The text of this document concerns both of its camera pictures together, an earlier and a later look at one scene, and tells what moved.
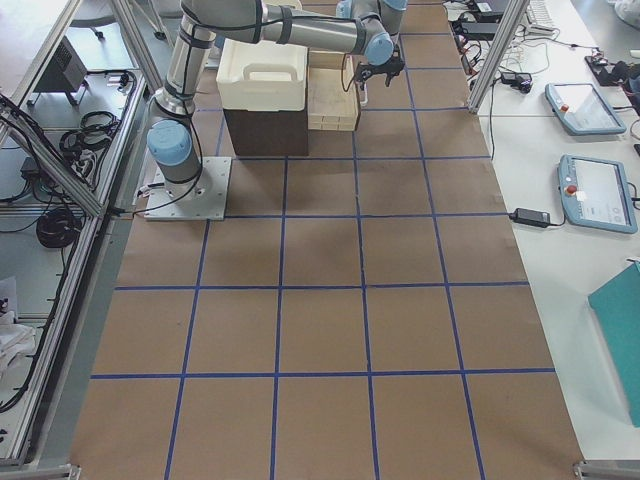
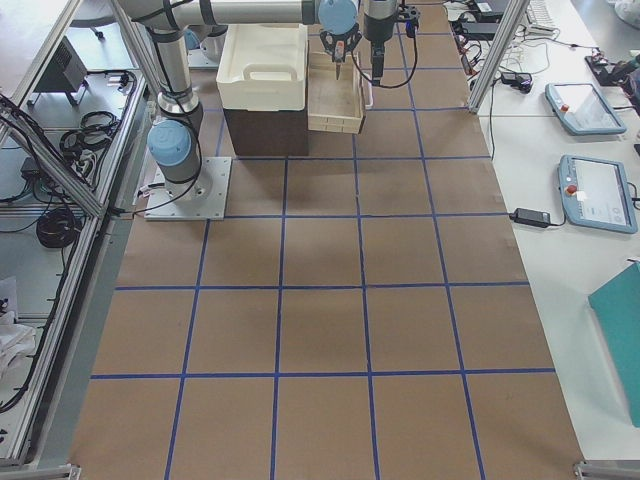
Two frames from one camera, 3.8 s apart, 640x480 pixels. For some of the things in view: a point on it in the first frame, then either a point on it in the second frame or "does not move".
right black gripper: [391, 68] → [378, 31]
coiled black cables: [81, 147] does not move
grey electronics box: [66, 72] does not move
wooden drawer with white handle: [335, 92] does not move
